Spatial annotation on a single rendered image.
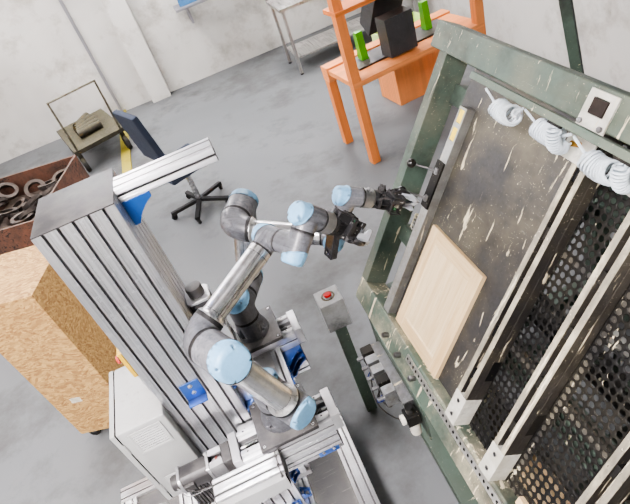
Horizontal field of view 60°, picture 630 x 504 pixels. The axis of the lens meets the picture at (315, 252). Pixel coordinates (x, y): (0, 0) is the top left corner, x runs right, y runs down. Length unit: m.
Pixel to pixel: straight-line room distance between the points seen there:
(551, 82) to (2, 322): 2.83
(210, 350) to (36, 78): 7.99
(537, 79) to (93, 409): 3.09
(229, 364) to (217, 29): 7.91
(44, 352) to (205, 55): 6.55
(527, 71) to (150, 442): 1.80
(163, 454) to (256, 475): 0.38
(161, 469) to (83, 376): 1.33
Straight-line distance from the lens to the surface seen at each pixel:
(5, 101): 9.44
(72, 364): 3.48
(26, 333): 3.37
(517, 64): 1.88
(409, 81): 6.20
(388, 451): 3.14
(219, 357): 1.52
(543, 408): 1.80
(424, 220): 2.27
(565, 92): 1.71
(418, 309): 2.32
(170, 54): 9.14
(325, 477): 2.92
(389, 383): 2.42
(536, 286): 1.79
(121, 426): 2.17
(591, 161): 1.45
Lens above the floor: 2.69
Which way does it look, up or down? 37 degrees down
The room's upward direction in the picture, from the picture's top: 21 degrees counter-clockwise
